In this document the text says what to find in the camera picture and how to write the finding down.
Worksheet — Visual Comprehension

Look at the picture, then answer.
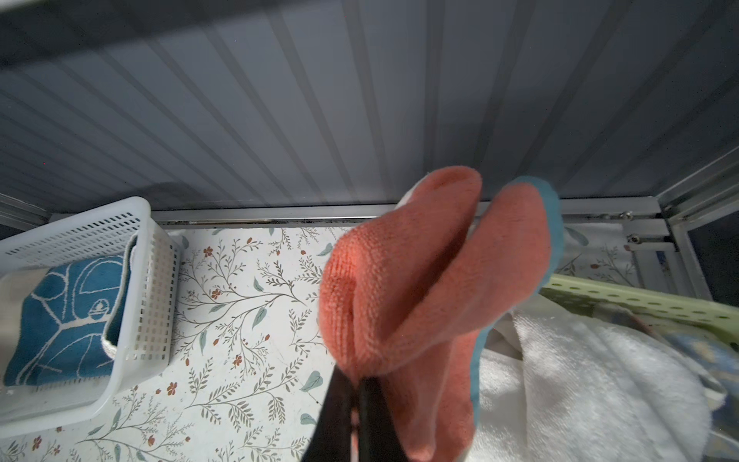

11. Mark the green perforated plastic basket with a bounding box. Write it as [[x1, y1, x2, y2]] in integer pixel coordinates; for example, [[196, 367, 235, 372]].
[[541, 275, 738, 350]]

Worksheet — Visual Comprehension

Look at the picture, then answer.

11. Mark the blue beige Doraemon towel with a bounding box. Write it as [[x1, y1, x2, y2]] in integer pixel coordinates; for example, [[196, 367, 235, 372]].
[[1, 238, 137, 387]]

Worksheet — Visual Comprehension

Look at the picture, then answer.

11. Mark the orange towel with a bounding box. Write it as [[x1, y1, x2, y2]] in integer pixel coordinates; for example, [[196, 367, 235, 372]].
[[318, 167, 564, 461]]

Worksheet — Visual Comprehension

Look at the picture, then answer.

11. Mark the white plastic laundry basket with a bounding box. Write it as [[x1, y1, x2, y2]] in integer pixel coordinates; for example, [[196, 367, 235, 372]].
[[1, 198, 181, 438]]

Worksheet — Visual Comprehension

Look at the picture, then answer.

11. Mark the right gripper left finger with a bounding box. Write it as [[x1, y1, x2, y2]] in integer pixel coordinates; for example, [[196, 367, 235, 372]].
[[301, 367, 355, 462]]

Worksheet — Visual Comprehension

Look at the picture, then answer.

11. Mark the white towel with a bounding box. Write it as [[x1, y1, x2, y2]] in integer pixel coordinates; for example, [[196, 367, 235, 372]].
[[465, 296, 727, 461]]

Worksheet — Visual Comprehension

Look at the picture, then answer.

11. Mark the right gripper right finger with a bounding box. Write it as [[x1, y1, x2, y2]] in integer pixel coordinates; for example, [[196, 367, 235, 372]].
[[357, 377, 407, 462]]

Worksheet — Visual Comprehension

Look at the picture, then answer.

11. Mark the patterned cloth in basket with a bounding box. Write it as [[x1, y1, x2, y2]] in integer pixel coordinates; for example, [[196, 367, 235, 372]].
[[593, 303, 738, 461]]

